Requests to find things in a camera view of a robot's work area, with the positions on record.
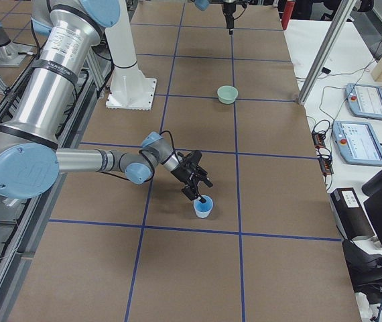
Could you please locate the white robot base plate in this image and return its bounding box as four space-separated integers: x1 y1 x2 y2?
106 76 157 111

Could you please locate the black box device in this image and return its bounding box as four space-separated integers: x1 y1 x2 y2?
330 188 375 241

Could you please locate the aluminium frame post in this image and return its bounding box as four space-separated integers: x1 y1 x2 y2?
297 0 356 105

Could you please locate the small black square pad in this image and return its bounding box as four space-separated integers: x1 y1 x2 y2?
322 67 331 74

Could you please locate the light blue plastic cup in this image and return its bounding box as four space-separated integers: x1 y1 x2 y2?
193 195 214 219

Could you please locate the teach pendant tablet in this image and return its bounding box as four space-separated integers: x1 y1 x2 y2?
332 121 382 166
345 83 382 120

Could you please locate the lower teach pendant tablet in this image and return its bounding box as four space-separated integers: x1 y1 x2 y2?
332 121 382 166

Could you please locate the red cylinder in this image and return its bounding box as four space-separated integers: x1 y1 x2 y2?
281 0 296 31

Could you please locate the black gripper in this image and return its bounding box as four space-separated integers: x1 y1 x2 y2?
222 0 247 30
171 150 212 203

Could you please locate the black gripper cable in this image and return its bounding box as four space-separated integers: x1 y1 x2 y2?
160 130 187 162

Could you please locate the upper teach pendant tablet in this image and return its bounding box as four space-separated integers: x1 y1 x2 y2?
345 83 382 120

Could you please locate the brown paper table mat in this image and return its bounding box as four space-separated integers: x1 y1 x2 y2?
9 2 359 321

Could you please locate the light green bowl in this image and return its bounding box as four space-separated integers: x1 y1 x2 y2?
217 85 239 105

